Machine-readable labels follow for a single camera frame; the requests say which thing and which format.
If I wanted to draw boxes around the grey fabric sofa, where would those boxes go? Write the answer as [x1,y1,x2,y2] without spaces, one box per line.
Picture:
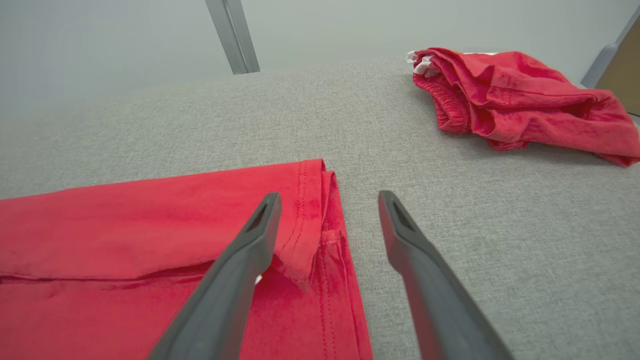
[0,54,640,360]

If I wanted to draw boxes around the red shorts with white stripes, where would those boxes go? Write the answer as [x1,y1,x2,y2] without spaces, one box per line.
[406,47,640,168]

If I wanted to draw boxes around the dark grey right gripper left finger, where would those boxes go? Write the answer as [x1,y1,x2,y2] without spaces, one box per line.
[147,191,284,360]

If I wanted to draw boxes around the brown panel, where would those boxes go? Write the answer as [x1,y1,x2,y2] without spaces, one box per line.
[594,17,640,117]

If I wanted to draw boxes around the red shirt with striped trim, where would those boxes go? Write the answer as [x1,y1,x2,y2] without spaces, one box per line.
[0,158,375,360]

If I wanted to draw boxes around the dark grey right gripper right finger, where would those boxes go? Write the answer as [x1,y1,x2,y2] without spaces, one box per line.
[377,189,516,360]

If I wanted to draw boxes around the grey partition post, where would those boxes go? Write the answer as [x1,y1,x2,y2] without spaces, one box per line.
[204,0,261,76]

